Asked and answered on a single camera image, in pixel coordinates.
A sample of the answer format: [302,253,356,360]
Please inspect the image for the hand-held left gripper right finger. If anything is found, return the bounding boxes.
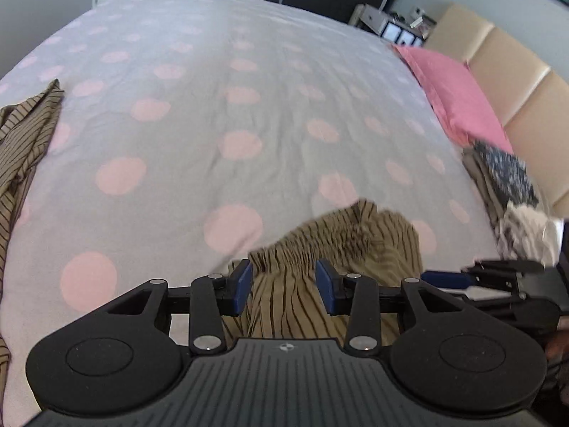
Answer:
[315,259,451,357]

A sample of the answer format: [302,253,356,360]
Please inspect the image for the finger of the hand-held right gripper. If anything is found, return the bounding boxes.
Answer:
[420,269,494,300]
[461,258,547,278]

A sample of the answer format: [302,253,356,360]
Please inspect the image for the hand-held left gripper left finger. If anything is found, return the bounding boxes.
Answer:
[107,259,254,357]

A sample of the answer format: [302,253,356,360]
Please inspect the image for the brown striped pants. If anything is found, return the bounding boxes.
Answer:
[221,198,424,348]

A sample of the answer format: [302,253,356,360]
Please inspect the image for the white grey crumpled cloth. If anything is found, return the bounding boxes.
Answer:
[495,201,562,268]

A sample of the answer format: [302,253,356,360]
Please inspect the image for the beige folded cloth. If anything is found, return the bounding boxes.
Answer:
[462,147,505,234]

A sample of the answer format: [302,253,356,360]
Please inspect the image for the dark floral folded cloth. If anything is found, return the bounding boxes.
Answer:
[471,139,539,208]

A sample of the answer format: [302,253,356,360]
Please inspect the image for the pink pillow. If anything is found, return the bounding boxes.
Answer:
[393,45,515,155]

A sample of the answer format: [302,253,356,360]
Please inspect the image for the grey pink polka-dot bed cover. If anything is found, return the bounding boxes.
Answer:
[0,0,507,414]

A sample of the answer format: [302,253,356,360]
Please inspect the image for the beige padded headboard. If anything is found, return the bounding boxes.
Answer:
[421,3,569,220]

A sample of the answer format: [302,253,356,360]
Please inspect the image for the brown striped shirt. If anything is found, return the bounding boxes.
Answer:
[0,79,66,368]

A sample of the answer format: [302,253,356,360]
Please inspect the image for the white bedside shelf unit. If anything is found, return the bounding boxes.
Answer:
[348,3,439,51]

